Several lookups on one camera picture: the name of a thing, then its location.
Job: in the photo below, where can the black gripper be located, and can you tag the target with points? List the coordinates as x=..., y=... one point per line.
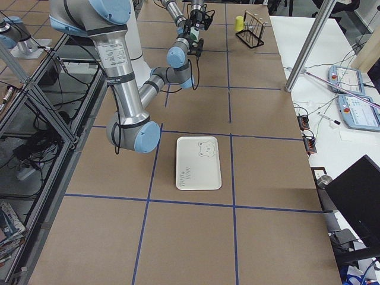
x=195, y=17
x=187, y=36

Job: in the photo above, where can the light green plastic cup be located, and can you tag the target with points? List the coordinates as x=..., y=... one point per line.
x=194, y=34

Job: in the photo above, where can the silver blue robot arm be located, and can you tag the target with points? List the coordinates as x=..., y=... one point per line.
x=106, y=23
x=180, y=20

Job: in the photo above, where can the yellow plastic cup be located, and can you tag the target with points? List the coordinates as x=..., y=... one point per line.
x=239, y=23

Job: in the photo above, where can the pale green bear tray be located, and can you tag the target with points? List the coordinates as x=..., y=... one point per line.
x=198, y=164

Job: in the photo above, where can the orange black connector box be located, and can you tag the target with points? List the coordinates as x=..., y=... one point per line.
x=303, y=122

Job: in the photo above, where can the black marker pen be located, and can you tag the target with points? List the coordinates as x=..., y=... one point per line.
x=328, y=118

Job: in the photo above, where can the upper teach pendant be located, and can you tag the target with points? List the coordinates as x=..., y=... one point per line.
x=347, y=78

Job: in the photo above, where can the teach pendant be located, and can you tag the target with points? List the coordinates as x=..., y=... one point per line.
x=347, y=78
x=359, y=114

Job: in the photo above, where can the lower teach pendant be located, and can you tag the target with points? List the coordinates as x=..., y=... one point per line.
x=359, y=114

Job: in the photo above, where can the black monitor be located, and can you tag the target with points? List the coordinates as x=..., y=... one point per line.
x=355, y=193

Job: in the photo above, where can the white power strip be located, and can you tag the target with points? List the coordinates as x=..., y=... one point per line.
x=24, y=173

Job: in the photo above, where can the stack of magazines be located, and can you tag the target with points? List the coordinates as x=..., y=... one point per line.
x=12, y=231

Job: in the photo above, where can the black wire cup rack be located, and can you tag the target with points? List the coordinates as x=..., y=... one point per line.
x=252, y=30

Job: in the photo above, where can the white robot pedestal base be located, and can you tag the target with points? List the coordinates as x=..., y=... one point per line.
x=140, y=67

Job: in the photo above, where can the aluminium frame post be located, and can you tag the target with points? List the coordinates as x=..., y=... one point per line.
x=318, y=24

